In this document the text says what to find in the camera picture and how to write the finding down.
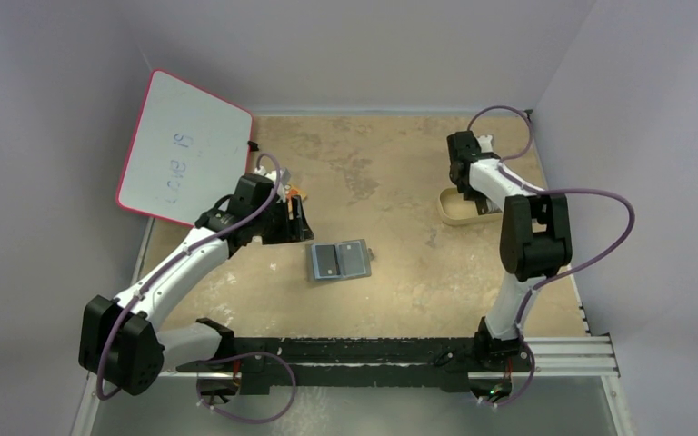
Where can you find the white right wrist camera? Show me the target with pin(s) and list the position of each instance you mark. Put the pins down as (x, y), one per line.
(486, 146)

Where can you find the pink framed whiteboard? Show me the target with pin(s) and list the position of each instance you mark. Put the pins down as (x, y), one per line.
(188, 150)

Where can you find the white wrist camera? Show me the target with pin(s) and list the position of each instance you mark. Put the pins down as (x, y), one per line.
(486, 146)
(282, 175)

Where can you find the orange circuit board card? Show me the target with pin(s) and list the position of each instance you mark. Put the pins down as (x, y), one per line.
(293, 191)

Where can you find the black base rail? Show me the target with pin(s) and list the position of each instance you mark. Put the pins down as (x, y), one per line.
(444, 363)

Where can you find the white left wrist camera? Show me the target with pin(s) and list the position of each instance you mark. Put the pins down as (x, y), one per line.
(282, 175)

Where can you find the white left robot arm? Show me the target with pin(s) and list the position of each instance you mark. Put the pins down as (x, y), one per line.
(121, 338)

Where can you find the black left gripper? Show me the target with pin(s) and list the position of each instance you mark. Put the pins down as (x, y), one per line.
(294, 230)

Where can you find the beige oval tray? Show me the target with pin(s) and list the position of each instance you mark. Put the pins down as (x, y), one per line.
(454, 211)

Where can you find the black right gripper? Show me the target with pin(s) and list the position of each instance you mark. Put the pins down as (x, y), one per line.
(481, 201)

